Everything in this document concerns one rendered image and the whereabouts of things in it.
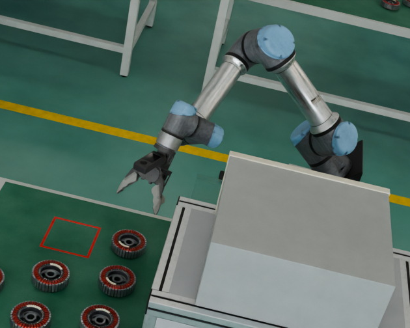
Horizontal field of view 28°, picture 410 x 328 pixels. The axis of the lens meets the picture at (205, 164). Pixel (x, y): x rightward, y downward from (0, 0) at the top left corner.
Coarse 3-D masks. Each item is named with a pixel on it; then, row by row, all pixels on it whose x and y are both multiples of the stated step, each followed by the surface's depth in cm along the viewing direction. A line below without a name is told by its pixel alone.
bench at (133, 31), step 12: (132, 0) 480; (156, 0) 562; (132, 12) 484; (144, 12) 545; (12, 24) 501; (24, 24) 499; (36, 24) 502; (132, 24) 488; (144, 24) 534; (60, 36) 500; (72, 36) 499; (84, 36) 500; (132, 36) 493; (108, 48) 500; (120, 48) 499; (132, 48) 500; (120, 72) 507
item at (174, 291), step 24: (192, 216) 224; (168, 240) 214; (192, 240) 216; (168, 264) 206; (192, 264) 208; (408, 264) 225; (168, 288) 199; (192, 288) 201; (408, 288) 216; (168, 312) 196; (192, 312) 194; (216, 312) 195; (408, 312) 208
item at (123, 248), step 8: (120, 232) 264; (128, 232) 265; (136, 232) 265; (112, 240) 261; (120, 240) 264; (128, 240) 263; (136, 240) 265; (144, 240) 263; (112, 248) 261; (120, 248) 258; (128, 248) 258; (136, 248) 259; (144, 248) 261; (120, 256) 259; (128, 256) 259; (136, 256) 260
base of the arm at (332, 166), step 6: (330, 156) 296; (336, 156) 297; (342, 156) 299; (324, 162) 296; (330, 162) 296; (336, 162) 297; (342, 162) 297; (348, 162) 299; (312, 168) 300; (318, 168) 298; (324, 168) 297; (330, 168) 296; (336, 168) 296; (342, 168) 298; (348, 168) 298; (336, 174) 296; (342, 174) 297
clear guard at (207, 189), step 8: (200, 176) 249; (208, 176) 250; (200, 184) 246; (208, 184) 247; (216, 184) 247; (200, 192) 243; (208, 192) 243; (216, 192) 244; (200, 200) 239; (208, 200) 240; (216, 200) 241
